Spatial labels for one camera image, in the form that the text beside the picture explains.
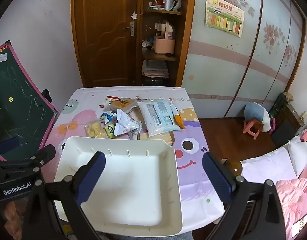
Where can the clear snack packet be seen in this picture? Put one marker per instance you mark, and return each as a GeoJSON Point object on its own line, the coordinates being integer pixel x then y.
{"type": "Point", "coordinates": [157, 116]}

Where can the small blue snack packet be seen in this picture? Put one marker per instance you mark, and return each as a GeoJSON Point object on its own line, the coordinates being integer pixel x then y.
{"type": "Point", "coordinates": [106, 117]}

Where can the person's left hand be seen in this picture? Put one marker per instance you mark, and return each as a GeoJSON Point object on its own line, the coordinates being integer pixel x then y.
{"type": "Point", "coordinates": [11, 220]}

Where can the pink basket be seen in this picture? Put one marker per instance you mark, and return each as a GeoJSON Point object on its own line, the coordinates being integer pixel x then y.
{"type": "Point", "coordinates": [163, 44]}

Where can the orange pastry packet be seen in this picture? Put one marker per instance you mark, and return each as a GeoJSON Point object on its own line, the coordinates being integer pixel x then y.
{"type": "Point", "coordinates": [122, 104]}

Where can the stack of folded towels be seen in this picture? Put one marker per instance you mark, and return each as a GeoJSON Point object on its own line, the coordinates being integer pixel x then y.
{"type": "Point", "coordinates": [154, 68]}

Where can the blue cushion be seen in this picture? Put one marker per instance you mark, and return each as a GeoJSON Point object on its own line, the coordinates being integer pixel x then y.
{"type": "Point", "coordinates": [254, 112]}

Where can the pale lilac bed sheet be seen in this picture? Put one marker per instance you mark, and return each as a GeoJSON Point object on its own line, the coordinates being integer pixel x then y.
{"type": "Point", "coordinates": [266, 165]}

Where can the clear bag of yellow puffs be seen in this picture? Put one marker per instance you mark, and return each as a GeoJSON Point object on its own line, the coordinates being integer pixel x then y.
{"type": "Point", "coordinates": [94, 129]}

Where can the brown round knob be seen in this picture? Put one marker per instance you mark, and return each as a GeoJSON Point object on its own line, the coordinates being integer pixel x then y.
{"type": "Point", "coordinates": [232, 167]}

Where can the green chalkboard with pink frame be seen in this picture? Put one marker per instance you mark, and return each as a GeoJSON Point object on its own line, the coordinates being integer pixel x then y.
{"type": "Point", "coordinates": [16, 100]}

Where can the cartoon printed tablecloth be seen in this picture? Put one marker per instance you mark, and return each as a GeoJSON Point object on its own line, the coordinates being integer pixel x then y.
{"type": "Point", "coordinates": [193, 180]}

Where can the white plastic tray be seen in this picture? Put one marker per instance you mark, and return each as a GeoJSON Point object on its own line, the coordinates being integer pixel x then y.
{"type": "Point", "coordinates": [133, 180]}

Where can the grey and white snack packet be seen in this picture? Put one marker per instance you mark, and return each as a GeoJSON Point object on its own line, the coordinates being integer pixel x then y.
{"type": "Point", "coordinates": [124, 123]}

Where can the pink blanket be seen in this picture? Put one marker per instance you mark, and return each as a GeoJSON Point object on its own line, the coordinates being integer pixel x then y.
{"type": "Point", "coordinates": [296, 192]}

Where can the red and white snack packet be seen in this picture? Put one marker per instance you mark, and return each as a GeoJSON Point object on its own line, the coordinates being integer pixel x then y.
{"type": "Point", "coordinates": [106, 102]}

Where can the white plastic bag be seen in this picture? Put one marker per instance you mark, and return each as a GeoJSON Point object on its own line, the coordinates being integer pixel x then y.
{"type": "Point", "coordinates": [177, 4]}

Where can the wooden corner shelf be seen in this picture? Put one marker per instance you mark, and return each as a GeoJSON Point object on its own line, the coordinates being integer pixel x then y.
{"type": "Point", "coordinates": [188, 30]}

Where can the clear plastic bottle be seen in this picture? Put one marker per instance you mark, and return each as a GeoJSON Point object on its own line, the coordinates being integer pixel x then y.
{"type": "Point", "coordinates": [168, 2]}

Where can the orange tube snack packet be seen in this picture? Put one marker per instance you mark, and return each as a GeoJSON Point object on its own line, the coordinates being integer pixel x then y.
{"type": "Point", "coordinates": [178, 118]}

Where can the pink plastic stool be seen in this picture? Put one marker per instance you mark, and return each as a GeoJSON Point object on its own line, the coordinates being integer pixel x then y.
{"type": "Point", "coordinates": [252, 129]}

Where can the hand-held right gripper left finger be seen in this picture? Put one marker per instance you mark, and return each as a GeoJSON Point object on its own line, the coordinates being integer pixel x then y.
{"type": "Point", "coordinates": [91, 177]}

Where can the black easel knob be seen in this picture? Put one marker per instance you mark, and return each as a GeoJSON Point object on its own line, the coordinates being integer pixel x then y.
{"type": "Point", "coordinates": [46, 95]}

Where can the dark wooden nightstand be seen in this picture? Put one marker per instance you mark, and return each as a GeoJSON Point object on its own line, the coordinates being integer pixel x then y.
{"type": "Point", "coordinates": [286, 120]}

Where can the green snack packet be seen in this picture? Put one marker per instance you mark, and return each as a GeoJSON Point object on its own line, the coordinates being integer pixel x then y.
{"type": "Point", "coordinates": [109, 130]}

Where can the floral sliding wardrobe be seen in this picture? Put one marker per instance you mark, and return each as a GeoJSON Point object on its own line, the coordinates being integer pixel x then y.
{"type": "Point", "coordinates": [218, 67]}

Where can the brown wooden door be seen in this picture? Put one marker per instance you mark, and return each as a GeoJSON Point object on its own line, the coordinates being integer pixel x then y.
{"type": "Point", "coordinates": [101, 42]}

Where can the white pillow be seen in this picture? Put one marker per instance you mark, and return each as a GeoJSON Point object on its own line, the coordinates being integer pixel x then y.
{"type": "Point", "coordinates": [299, 152]}

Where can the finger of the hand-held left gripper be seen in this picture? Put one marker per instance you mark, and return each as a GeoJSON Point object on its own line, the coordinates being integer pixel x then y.
{"type": "Point", "coordinates": [46, 153]}
{"type": "Point", "coordinates": [8, 143]}

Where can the small plush toy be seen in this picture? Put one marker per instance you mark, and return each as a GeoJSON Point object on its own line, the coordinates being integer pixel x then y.
{"type": "Point", "coordinates": [146, 44]}

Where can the wall poster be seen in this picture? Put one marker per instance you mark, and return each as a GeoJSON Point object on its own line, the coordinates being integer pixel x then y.
{"type": "Point", "coordinates": [223, 17]}

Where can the white door hook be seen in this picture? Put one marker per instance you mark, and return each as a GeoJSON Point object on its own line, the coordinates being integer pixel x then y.
{"type": "Point", "coordinates": [134, 15]}

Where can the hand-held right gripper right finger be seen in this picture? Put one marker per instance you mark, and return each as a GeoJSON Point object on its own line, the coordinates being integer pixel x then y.
{"type": "Point", "coordinates": [218, 177]}

